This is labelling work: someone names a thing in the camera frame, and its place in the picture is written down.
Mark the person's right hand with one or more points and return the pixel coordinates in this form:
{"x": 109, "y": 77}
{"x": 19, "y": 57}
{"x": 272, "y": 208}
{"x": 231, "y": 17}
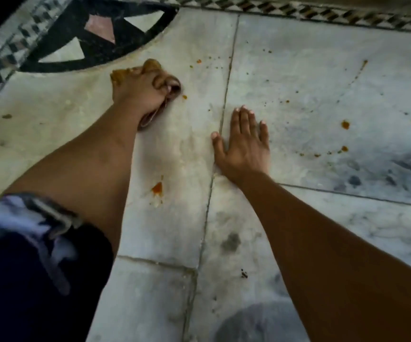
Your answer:
{"x": 244, "y": 156}

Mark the person's left hand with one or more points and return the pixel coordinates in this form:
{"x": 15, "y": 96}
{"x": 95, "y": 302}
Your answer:
{"x": 139, "y": 92}

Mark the person's right middle finger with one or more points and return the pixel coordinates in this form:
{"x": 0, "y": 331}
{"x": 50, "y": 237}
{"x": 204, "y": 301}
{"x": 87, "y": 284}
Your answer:
{"x": 245, "y": 122}

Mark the person's right little finger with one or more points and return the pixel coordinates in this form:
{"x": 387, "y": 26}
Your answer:
{"x": 264, "y": 134}

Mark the person's left fingers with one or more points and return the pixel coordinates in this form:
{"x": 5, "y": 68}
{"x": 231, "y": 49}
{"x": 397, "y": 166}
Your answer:
{"x": 162, "y": 83}

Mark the person's right thumb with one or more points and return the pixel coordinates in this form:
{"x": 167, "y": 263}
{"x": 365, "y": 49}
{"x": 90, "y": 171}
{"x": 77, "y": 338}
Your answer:
{"x": 219, "y": 147}

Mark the metal spoon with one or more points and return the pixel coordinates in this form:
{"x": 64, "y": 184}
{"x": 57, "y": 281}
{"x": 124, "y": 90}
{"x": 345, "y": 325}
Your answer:
{"x": 152, "y": 115}

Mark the yellow-brown food lump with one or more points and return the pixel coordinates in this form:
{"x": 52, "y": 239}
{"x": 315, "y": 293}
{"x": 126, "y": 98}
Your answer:
{"x": 119, "y": 76}

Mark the person's right forearm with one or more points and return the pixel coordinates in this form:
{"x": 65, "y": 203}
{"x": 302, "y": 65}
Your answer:
{"x": 333, "y": 267}

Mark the person's left forearm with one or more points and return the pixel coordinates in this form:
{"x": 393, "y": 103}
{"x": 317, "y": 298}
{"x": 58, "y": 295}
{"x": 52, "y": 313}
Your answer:
{"x": 95, "y": 163}

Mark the orange sauce smear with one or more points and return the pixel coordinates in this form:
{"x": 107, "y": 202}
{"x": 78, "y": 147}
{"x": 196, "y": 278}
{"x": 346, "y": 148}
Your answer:
{"x": 157, "y": 189}

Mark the scattered orange food spots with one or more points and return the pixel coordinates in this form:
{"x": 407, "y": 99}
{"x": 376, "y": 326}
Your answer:
{"x": 345, "y": 124}

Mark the dark sleeve with white print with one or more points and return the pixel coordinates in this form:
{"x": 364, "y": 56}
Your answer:
{"x": 23, "y": 267}

